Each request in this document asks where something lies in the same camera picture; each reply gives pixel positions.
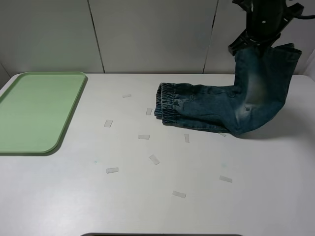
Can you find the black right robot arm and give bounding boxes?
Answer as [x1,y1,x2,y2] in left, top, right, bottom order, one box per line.
[228,0,304,56]

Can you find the children's blue denim shorts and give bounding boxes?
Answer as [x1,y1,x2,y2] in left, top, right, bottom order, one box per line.
[154,43,302,135]

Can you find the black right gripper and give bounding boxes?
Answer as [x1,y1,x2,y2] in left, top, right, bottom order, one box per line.
[228,10,293,56]

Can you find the light green plastic tray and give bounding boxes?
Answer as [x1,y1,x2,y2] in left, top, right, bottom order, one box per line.
[0,72,87,154]

